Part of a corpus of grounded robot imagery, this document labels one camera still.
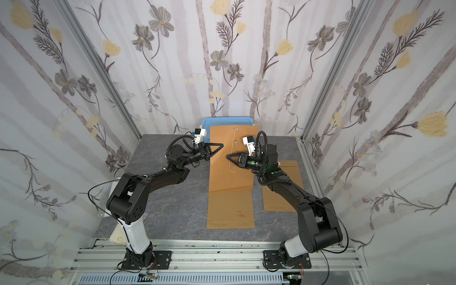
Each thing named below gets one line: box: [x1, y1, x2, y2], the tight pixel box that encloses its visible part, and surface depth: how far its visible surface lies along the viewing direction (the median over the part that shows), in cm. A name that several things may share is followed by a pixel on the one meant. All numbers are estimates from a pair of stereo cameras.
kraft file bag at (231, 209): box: [206, 185, 256, 230], surface depth 90 cm
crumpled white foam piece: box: [109, 223, 128, 246], surface depth 80 cm
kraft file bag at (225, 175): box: [209, 124, 259, 193], surface depth 80 cm
